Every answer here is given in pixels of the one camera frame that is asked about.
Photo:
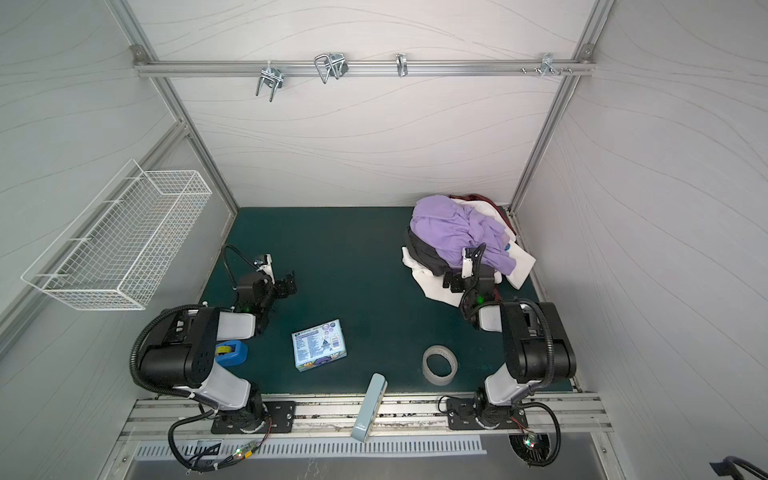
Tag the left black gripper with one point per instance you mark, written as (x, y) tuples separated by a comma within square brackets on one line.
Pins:
[(282, 292)]

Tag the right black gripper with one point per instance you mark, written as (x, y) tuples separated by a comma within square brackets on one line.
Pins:
[(475, 261)]

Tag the dark grey cloth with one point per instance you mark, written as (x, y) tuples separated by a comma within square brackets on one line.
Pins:
[(427, 255)]

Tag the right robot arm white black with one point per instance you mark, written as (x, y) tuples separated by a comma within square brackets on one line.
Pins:
[(536, 350)]

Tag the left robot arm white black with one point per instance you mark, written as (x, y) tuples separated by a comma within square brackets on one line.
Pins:
[(175, 353)]

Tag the white cloth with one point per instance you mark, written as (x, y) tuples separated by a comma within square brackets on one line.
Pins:
[(431, 285)]

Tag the purple cloth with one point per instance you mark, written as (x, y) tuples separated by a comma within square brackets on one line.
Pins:
[(450, 227)]

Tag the maroon cloth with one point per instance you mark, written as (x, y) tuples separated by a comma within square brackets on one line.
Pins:
[(489, 208)]

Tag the clear tape roll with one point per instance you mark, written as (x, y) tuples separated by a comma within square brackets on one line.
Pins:
[(439, 365)]

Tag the blue tape dispenser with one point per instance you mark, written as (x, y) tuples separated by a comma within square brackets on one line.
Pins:
[(231, 353)]

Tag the blue printed box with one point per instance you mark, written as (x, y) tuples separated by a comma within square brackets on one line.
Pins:
[(318, 345)]

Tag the green table mat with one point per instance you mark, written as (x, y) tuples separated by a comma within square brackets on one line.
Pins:
[(348, 266)]

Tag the light teal slim box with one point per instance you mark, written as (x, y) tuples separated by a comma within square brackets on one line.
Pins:
[(369, 407)]

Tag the black fan with led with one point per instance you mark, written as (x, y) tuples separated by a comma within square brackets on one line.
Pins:
[(536, 450)]

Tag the metal u-bolt clamp left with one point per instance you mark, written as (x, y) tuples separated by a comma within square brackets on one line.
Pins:
[(270, 80)]

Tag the metal u-bolt clamp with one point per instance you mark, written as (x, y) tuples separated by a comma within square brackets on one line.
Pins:
[(331, 65), (270, 80)]

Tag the metal u-bolt clamp middle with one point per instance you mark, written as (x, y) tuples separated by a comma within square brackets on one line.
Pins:
[(331, 65)]

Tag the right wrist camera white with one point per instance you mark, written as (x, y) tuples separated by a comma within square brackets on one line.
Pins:
[(467, 267)]

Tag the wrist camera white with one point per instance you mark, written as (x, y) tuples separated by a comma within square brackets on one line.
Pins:
[(263, 263), (467, 267)]

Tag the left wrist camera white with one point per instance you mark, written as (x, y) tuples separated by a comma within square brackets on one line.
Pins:
[(263, 263)]

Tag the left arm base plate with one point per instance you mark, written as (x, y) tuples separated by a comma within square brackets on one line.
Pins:
[(273, 416)]

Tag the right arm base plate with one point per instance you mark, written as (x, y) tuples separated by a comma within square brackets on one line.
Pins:
[(464, 414)]

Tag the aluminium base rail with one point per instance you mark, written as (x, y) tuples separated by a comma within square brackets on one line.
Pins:
[(398, 415)]

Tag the white wire basket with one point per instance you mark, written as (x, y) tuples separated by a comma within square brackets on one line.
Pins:
[(115, 253)]

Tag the white slotted cable duct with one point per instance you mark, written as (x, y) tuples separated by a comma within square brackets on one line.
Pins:
[(331, 447)]

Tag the small metal bracket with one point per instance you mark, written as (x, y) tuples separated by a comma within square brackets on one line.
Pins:
[(401, 65)]

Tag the metal bolt bracket right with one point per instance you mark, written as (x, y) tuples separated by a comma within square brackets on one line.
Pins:
[(547, 67)]

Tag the aluminium cross rail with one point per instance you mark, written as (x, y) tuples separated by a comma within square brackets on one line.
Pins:
[(357, 68)]

